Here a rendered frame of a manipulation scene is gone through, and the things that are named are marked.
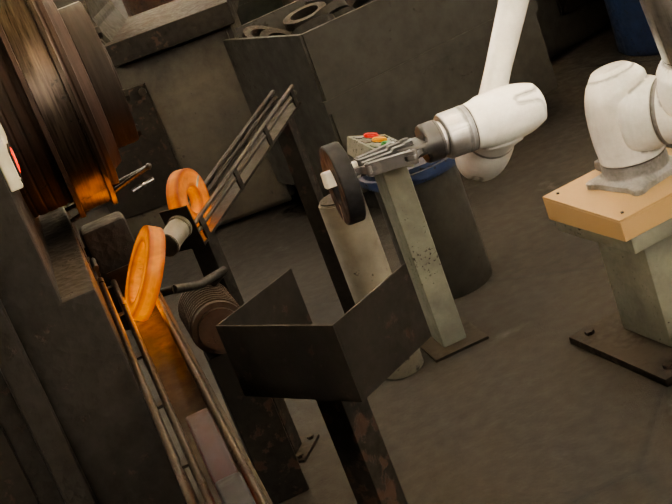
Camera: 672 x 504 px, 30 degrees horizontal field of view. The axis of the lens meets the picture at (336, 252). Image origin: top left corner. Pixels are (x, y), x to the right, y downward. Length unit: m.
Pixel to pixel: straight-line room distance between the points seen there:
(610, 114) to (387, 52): 1.89
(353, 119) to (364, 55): 0.24
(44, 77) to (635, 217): 1.33
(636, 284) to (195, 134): 2.54
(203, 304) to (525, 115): 0.88
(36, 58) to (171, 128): 2.95
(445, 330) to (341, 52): 1.48
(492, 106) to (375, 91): 2.31
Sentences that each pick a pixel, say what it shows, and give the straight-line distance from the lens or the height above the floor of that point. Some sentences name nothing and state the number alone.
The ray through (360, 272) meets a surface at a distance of 3.24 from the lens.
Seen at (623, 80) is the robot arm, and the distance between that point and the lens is 2.89.
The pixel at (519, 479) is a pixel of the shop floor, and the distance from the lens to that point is 2.77.
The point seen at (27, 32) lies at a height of 1.25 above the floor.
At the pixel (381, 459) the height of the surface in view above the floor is 0.39.
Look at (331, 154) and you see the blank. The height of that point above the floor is 0.87.
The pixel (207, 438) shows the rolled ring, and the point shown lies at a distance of 1.60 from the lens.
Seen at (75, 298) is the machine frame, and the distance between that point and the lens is 2.01.
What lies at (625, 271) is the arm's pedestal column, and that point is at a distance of 3.06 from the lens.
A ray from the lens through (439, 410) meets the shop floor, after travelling 3.14.
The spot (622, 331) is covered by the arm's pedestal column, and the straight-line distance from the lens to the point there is 3.20.
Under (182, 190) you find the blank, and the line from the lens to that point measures 2.94.
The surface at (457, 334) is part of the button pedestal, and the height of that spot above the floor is 0.03.
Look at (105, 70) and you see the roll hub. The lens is 2.30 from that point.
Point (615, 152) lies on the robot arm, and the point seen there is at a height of 0.50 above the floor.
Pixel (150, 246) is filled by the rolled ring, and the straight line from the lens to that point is 2.36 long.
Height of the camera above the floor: 1.42
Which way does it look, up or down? 18 degrees down
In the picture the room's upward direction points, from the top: 21 degrees counter-clockwise
